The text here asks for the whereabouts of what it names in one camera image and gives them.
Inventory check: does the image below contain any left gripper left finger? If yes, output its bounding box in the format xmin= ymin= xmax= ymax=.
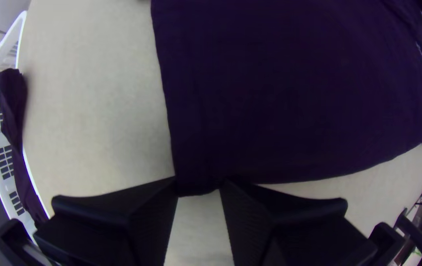
xmin=33 ymin=176 xmax=179 ymax=266

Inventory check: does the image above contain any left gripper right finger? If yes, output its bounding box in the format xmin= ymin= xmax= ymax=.
xmin=219 ymin=180 xmax=378 ymax=266

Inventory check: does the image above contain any dark t-shirt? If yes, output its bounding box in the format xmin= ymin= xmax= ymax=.
xmin=150 ymin=0 xmax=422 ymax=198

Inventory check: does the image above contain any dark garment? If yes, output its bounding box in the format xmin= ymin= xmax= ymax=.
xmin=0 ymin=68 xmax=50 ymax=227

